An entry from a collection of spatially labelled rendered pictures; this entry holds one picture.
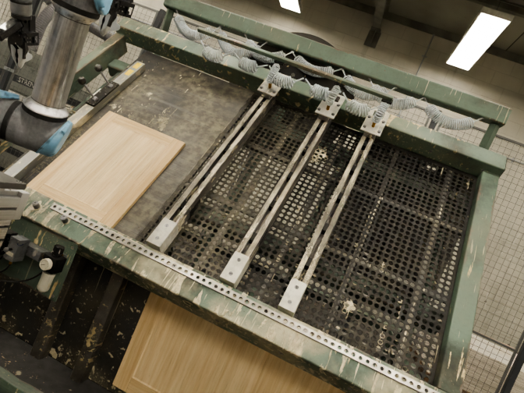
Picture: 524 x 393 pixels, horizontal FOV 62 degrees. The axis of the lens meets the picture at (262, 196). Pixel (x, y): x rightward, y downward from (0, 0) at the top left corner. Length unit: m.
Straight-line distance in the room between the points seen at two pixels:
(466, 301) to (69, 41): 1.58
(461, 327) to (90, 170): 1.63
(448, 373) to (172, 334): 1.07
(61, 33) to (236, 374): 1.38
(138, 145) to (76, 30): 0.98
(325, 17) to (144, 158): 5.53
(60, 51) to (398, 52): 6.16
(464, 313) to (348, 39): 5.72
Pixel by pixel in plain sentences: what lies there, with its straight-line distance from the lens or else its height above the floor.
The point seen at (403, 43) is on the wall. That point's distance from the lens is 7.11.
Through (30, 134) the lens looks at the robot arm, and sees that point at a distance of 1.32.
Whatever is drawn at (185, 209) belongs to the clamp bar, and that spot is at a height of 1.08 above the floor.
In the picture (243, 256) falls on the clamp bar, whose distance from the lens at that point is 1.66.
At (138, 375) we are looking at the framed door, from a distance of 2.06.
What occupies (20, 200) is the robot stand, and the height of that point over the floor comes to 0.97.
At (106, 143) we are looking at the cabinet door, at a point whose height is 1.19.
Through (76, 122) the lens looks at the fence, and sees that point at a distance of 2.26.
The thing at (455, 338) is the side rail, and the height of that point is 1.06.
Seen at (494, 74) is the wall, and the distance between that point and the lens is 7.20.
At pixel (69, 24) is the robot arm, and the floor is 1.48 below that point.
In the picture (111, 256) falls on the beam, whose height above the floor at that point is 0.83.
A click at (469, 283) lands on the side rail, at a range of 1.90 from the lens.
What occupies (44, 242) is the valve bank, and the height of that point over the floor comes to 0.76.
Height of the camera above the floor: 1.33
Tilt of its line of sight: 3 degrees down
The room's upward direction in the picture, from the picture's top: 23 degrees clockwise
